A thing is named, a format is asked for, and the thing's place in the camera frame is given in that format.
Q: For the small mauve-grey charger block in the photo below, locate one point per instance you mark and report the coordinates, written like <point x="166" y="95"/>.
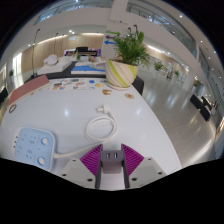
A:
<point x="112" y="161"/>

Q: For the spread of colourful stickers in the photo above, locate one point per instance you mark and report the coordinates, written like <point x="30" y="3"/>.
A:
<point x="75" y="84"/>

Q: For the flat salmon-red mat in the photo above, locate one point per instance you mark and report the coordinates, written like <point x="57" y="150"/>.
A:
<point x="28" y="87"/>

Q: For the white sign with coloured arrows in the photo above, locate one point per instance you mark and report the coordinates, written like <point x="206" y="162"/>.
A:
<point x="110" y="43"/>

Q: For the blue and white model board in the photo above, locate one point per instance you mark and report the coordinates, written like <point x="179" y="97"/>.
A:
<point x="87" y="69"/>

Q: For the round wooden disc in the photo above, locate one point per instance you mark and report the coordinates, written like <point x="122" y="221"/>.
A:
<point x="129" y="96"/>

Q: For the tall black light stand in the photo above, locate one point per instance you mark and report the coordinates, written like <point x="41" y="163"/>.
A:
<point x="33" y="53"/>

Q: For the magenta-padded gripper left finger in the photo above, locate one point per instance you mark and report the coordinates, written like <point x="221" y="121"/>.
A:
<point x="90" y="160"/>

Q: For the small background potted plant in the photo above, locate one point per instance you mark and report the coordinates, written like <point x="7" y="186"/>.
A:
<point x="11" y="72"/>
<point x="158" y="66"/>

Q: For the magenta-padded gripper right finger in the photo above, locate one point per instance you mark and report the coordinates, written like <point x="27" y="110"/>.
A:
<point x="132" y="159"/>

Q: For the white architectural model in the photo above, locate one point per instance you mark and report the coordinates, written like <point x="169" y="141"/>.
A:
<point x="53" y="65"/>

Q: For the potted plant in striped pot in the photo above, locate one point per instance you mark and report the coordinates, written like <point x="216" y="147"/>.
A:
<point x="121" y="73"/>

